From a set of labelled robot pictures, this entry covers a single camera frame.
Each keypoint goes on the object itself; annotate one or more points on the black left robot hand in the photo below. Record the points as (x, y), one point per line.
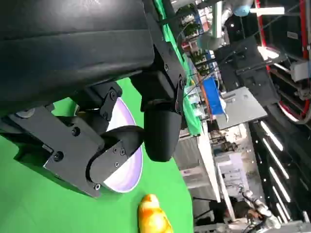
(60, 48)

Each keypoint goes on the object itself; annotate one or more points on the orange toy bread roll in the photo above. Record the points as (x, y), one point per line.
(153, 218)

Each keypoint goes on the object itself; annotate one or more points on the lilac plate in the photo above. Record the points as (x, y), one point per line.
(128, 171)

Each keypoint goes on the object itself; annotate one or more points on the blue box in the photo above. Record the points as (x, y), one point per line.
(213, 97)

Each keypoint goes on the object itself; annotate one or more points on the green cloth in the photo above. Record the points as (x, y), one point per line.
(48, 213)

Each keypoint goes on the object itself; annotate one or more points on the white workshop desk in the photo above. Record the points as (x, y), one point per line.
(209, 155)

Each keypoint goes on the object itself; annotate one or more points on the grey metal plate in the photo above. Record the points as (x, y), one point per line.
(245, 106)

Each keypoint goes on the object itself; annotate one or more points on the red framed machine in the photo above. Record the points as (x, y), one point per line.
(291, 72)

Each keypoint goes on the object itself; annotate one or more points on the black cabinet with light strips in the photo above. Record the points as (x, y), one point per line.
(279, 157)

